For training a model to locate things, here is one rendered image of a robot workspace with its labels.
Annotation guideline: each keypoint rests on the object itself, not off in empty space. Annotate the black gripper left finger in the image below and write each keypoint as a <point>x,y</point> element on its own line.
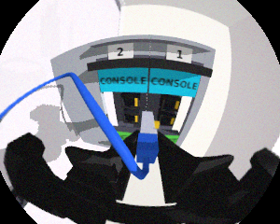
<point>107,163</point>

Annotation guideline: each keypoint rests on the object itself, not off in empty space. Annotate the blue cable with plug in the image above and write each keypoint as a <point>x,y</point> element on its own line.
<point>147,147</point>

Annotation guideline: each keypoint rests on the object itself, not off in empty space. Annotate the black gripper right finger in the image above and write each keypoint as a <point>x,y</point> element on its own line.
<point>178,168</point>

